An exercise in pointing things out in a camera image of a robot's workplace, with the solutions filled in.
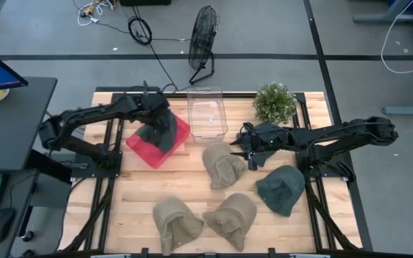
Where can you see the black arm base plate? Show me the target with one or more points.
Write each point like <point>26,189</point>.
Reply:
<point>84,172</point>
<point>335,155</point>

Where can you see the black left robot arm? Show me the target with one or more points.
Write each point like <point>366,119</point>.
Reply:
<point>99,111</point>

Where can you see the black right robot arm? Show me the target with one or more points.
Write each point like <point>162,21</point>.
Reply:
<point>335,134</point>

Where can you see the red plastic bin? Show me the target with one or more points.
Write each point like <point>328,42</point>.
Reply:
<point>149,154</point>

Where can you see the black aluminium table frame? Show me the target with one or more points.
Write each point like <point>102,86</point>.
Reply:
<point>238,95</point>

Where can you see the small green potted plant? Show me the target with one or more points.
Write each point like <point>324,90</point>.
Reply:
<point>274,104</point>

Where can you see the dark green hat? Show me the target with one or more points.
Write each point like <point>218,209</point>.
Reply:
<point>282,190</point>
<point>167,139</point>

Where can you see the black floor fan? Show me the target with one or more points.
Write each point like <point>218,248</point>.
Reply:
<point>202,36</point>

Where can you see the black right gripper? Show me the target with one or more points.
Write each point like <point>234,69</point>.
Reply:
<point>264,138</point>

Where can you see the clear plastic bin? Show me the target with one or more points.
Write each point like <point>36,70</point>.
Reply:
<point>206,118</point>

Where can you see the grey desk foot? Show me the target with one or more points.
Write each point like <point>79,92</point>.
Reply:
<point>407,110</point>

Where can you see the black desk top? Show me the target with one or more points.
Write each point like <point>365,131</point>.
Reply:
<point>9,125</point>

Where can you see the black desk support bar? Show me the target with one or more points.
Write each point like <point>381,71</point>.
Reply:
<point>48,166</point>

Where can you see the grey desk leg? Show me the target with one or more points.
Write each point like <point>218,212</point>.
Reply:
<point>385,17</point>

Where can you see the tan hat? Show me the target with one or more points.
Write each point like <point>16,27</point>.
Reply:
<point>222,168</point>
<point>233,218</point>
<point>174,222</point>

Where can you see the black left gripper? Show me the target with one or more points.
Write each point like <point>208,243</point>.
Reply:
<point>160,116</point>

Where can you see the black box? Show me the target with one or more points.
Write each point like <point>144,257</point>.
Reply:
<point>145,2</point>

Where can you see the black computer mouse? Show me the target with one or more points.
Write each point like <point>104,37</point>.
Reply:
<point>1,225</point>

